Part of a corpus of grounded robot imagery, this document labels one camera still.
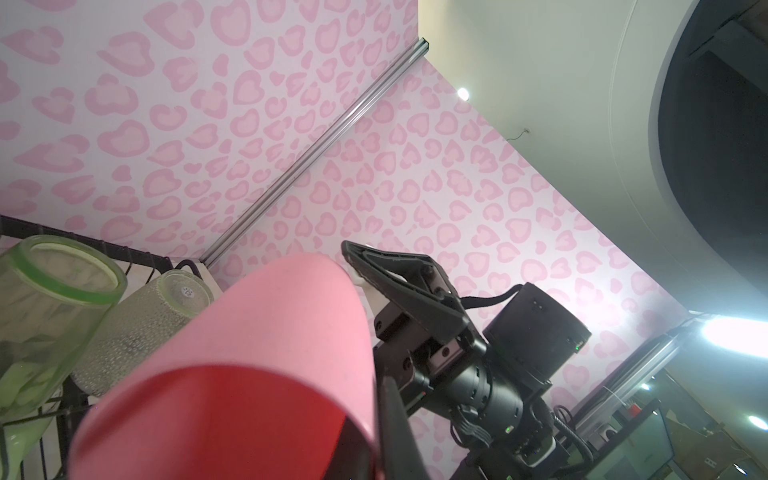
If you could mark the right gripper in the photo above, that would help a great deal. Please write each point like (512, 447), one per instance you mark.
(427, 344)

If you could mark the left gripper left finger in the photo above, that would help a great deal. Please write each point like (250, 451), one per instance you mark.
(352, 458)

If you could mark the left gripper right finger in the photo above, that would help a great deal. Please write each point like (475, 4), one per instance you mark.
(399, 457)

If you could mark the solid pink plastic cup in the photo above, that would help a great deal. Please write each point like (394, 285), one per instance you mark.
(258, 386)

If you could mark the pale green frosted cup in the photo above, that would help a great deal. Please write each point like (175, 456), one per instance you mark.
(138, 326)

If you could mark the light green transparent cup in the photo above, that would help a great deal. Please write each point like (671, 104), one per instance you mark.
(55, 293)

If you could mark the white mug green handle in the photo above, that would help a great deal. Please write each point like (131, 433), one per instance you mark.
(19, 441)

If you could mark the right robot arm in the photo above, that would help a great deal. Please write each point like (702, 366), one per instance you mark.
(530, 336)

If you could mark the black wire dish rack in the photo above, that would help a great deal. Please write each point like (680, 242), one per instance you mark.
(69, 404)

